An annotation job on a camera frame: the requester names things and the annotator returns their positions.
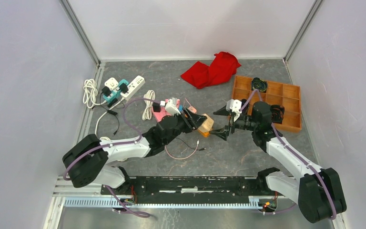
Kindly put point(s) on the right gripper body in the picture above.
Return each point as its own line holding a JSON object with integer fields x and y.
{"x": 245, "y": 122}

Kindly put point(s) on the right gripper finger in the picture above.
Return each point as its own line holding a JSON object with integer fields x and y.
{"x": 224, "y": 111}
{"x": 222, "y": 133}

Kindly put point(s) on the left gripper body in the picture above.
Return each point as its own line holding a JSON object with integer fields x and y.
{"x": 189, "y": 124}

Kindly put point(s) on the pink plug adapter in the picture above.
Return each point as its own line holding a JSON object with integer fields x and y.
{"x": 192, "y": 109}

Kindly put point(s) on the orange power strip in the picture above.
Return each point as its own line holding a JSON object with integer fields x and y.
{"x": 204, "y": 131}

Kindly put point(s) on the beige cube plug adapter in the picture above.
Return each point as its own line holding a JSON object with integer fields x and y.
{"x": 209, "y": 122}

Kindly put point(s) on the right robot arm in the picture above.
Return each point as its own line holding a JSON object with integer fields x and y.
{"x": 317, "y": 191}

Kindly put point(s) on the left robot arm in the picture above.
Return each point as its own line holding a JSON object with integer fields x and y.
{"x": 88, "y": 161}

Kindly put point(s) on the pink power strip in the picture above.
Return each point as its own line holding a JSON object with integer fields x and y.
{"x": 158, "y": 110}

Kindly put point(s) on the red cloth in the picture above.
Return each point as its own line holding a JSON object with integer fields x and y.
{"x": 220, "y": 71}

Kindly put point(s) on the orange compartment tray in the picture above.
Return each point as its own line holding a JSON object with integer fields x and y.
{"x": 283, "y": 94}

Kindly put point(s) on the white power strip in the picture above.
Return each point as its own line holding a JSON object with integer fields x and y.
{"x": 133, "y": 87}

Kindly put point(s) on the white cube adapter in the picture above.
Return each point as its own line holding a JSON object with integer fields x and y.
{"x": 111, "y": 83}

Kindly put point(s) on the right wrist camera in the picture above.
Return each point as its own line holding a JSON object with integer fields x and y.
{"x": 234, "y": 106}

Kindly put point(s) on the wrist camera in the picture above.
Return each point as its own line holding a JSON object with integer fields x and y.
{"x": 234, "y": 106}
{"x": 171, "y": 106}

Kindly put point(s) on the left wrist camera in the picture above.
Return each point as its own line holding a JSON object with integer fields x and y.
{"x": 171, "y": 106}

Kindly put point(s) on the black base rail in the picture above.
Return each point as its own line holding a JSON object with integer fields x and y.
{"x": 191, "y": 190}

